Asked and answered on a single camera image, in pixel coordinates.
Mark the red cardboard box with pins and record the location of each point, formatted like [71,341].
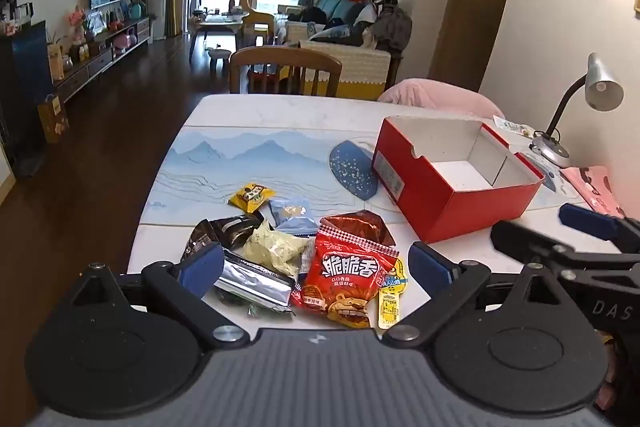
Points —
[440,202]

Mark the teal sofa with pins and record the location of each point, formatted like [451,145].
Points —
[340,7]

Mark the red snack bag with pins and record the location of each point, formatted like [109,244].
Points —
[345,272]

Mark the cream and yellow sofa cover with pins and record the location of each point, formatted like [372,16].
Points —
[350,62]

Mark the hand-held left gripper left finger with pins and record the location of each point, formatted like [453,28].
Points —
[202,269]

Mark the pale green snack packet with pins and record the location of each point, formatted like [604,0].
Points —
[275,249]

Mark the brown paper bag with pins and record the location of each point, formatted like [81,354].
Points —
[52,119]

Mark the black cabinet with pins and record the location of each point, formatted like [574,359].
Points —
[25,97]

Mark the dark brown snack packet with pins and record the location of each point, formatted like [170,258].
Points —
[230,227]

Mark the grey backpack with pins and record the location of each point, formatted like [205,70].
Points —
[392,27]

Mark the wooden dining chair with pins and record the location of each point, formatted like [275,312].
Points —
[285,57]

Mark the pink toy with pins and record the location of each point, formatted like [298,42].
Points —
[125,41]

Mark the yellow wooden chair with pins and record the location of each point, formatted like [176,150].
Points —
[257,19]

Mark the shiny brown snack bag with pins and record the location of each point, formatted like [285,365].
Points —
[365,224]

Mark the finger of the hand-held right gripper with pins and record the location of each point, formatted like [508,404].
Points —
[525,244]
[587,219]

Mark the yellow cartoon snack packet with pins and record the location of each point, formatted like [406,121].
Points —
[390,307]

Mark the small round stool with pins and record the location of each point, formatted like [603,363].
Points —
[220,57]

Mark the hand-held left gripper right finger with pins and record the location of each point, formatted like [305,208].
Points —
[430,269]

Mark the wooden television cabinet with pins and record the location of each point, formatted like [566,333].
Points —
[95,62]

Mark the pink printed pouch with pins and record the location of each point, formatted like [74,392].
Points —
[590,187]

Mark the coffee table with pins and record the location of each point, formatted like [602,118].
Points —
[220,23]

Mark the silver desk lamp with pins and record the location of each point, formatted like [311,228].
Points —
[602,87]

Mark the light blue snack packet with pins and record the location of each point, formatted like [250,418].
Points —
[292,214]

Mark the silver snack packet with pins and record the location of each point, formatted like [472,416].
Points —
[255,282]

